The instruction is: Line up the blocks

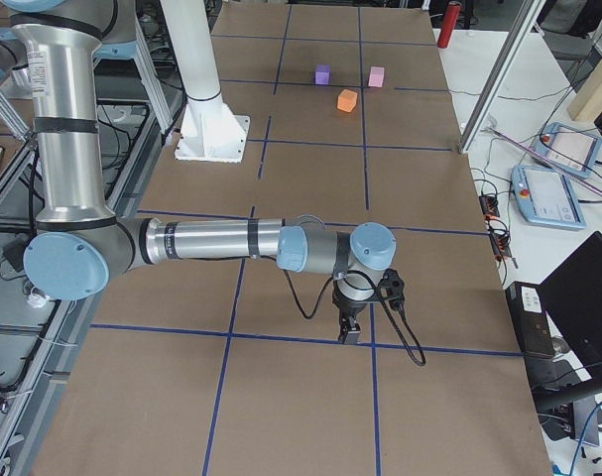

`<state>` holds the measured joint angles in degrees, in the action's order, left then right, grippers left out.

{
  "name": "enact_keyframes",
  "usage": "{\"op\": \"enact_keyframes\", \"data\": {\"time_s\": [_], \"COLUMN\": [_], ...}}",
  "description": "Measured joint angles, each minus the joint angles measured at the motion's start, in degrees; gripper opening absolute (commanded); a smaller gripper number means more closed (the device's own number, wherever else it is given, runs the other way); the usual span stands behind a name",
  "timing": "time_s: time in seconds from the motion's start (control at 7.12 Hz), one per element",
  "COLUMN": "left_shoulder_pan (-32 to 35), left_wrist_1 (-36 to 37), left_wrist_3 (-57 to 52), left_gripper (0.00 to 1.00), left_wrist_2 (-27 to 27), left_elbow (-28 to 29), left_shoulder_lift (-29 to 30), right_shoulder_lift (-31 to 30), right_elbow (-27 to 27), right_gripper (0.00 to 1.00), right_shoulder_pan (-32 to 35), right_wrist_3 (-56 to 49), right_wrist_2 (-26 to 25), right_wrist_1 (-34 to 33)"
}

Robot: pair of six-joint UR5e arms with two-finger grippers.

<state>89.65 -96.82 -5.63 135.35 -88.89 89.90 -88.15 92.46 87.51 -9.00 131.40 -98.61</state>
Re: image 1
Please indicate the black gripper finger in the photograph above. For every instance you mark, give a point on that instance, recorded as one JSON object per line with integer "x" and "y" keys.
{"x": 351, "y": 332}
{"x": 343, "y": 330}

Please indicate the orange foam block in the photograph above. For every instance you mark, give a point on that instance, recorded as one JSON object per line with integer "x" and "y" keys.
{"x": 347, "y": 100}

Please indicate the orange black connector strip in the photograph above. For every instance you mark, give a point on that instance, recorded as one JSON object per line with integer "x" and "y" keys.
{"x": 498, "y": 231}

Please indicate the black computer box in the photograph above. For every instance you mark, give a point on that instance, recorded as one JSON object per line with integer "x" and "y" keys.
{"x": 529, "y": 320}

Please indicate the near blue teach pendant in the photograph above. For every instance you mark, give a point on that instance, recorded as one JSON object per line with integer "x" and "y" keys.
{"x": 546, "y": 198}

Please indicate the blue teach pendant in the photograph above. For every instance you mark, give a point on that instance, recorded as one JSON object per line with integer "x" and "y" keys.
{"x": 546, "y": 198}
{"x": 573, "y": 149}

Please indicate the purple rod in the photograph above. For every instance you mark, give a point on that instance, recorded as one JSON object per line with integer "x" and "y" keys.
{"x": 546, "y": 161}

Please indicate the black laptop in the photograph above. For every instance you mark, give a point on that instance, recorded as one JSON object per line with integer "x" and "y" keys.
{"x": 572, "y": 297}

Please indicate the pink foam block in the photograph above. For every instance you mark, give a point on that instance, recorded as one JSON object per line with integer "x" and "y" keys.
{"x": 376, "y": 76}

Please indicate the purple foam block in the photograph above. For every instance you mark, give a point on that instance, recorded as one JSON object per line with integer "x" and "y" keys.
{"x": 322, "y": 74}

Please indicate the far blue teach pendant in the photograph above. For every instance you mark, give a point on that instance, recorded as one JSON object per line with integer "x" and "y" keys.
{"x": 573, "y": 149}

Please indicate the red cylinder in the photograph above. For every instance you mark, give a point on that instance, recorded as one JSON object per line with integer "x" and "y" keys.
{"x": 450, "y": 18}

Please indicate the wooden beam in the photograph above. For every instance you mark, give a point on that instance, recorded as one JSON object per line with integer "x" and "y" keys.
{"x": 587, "y": 104}

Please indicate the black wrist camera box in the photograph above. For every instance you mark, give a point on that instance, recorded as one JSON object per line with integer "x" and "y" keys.
{"x": 392, "y": 289}

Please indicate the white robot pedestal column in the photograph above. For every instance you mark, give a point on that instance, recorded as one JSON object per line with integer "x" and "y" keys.
{"x": 210, "y": 132}

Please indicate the aluminium frame post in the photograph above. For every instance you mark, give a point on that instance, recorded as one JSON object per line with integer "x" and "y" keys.
{"x": 522, "y": 25}

